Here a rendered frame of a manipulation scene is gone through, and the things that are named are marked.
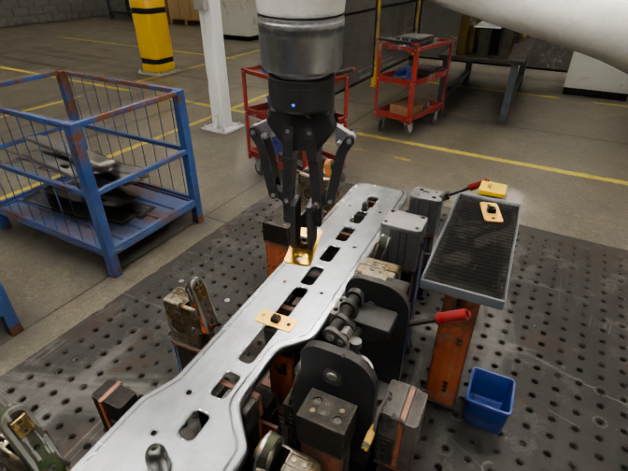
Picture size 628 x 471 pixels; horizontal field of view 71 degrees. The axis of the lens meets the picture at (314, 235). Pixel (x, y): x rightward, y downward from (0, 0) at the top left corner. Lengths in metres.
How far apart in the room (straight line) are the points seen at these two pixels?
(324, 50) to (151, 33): 7.53
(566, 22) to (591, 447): 0.94
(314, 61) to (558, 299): 1.31
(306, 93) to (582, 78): 6.96
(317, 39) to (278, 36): 0.04
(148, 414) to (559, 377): 1.02
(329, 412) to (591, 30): 0.55
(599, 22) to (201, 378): 0.76
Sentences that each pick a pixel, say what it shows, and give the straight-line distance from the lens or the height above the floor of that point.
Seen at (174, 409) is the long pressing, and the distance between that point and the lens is 0.81.
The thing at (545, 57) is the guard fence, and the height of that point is 0.33.
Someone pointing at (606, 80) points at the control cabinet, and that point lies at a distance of 7.38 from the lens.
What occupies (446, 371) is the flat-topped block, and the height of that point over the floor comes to 0.82.
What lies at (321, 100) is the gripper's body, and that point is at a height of 1.50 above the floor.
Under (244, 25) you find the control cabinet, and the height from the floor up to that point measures 0.33.
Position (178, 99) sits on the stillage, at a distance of 2.96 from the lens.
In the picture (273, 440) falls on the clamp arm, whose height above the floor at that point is 1.11.
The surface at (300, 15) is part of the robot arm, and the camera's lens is 0.46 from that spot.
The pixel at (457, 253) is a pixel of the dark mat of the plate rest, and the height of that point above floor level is 1.16.
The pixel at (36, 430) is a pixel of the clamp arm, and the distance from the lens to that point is 0.78.
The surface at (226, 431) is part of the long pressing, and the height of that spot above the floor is 1.00.
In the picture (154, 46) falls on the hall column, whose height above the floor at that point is 0.45.
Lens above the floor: 1.63
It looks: 32 degrees down
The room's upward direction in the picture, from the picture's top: straight up
